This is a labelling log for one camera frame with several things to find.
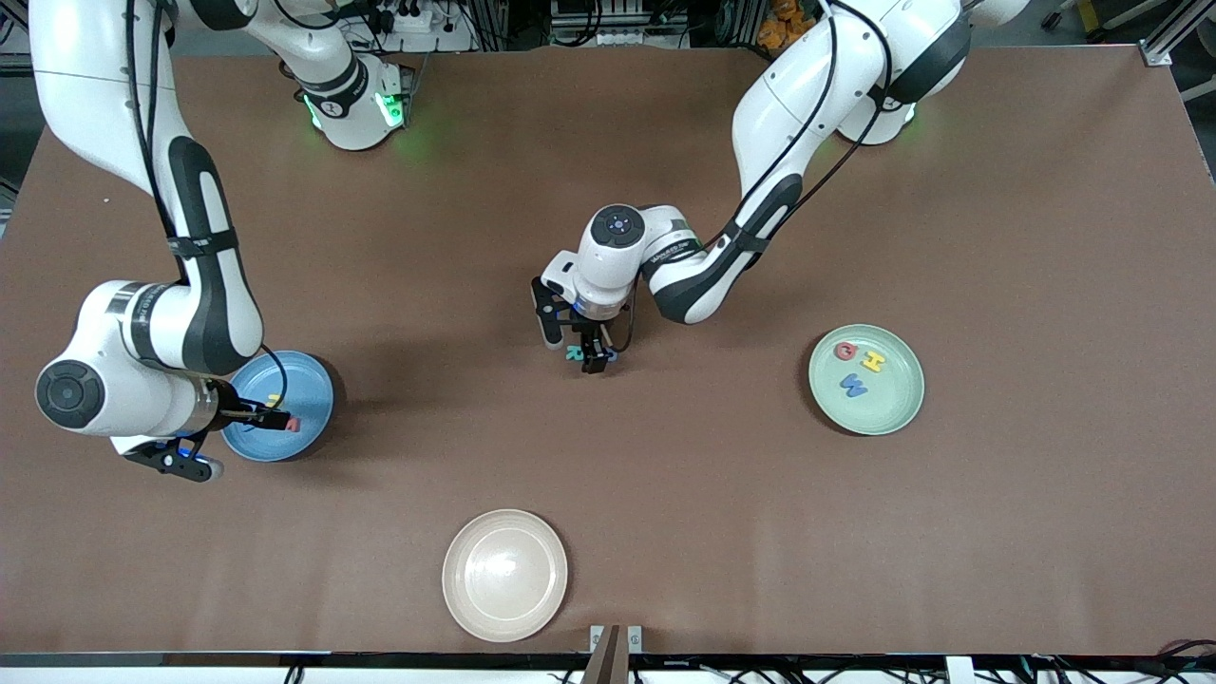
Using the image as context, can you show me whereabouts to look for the aluminium frame with bracket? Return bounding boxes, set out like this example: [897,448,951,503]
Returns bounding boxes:
[0,0,39,77]
[1140,0,1216,67]

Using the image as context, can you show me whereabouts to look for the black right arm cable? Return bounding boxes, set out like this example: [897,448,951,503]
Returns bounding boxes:
[260,345,290,409]

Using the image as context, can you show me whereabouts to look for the beige plate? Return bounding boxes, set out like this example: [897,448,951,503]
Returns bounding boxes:
[442,509,569,643]

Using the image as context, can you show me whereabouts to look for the white power strip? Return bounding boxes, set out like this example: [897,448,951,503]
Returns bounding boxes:
[366,0,440,34]

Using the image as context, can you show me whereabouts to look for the blue plate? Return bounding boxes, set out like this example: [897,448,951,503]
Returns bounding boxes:
[221,351,335,463]

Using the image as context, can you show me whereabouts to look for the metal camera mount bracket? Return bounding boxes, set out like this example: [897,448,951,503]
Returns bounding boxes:
[589,624,644,684]

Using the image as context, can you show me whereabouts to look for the orange snack bags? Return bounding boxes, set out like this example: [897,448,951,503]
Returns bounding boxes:
[757,0,829,50]

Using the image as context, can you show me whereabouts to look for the green plate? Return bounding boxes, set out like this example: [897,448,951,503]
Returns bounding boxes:
[808,324,925,436]

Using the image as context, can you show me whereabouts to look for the black electronics box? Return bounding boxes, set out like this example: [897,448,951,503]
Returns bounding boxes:
[549,0,690,48]

